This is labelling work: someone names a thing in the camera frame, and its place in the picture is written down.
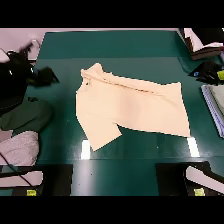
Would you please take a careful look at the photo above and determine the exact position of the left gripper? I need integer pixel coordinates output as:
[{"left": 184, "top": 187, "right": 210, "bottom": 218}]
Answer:
[{"left": 32, "top": 66, "right": 61, "bottom": 88}]

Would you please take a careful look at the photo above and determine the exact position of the dark green garment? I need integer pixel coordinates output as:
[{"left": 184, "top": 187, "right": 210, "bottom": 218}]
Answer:
[{"left": 0, "top": 98, "right": 55, "bottom": 136}]

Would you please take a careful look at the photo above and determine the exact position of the pale pink garment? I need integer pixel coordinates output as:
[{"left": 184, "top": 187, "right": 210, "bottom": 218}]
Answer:
[{"left": 0, "top": 130, "right": 41, "bottom": 167}]

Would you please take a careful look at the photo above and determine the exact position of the peach shirt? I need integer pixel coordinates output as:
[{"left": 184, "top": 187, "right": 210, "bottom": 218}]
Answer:
[{"left": 75, "top": 62, "right": 192, "bottom": 152}]

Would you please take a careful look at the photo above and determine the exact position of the white garment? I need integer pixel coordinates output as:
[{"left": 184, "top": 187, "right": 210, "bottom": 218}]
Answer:
[{"left": 182, "top": 28, "right": 205, "bottom": 52}]

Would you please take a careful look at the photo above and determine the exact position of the brown garment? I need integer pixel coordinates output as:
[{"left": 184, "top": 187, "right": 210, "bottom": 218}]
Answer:
[{"left": 190, "top": 45, "right": 224, "bottom": 61}]

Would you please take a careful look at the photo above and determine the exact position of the black garment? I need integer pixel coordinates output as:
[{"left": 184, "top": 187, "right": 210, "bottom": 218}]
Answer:
[{"left": 192, "top": 28, "right": 224, "bottom": 47}]

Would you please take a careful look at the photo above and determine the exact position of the black cable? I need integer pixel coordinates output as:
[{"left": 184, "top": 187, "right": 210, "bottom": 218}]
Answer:
[{"left": 0, "top": 150, "right": 35, "bottom": 188}]

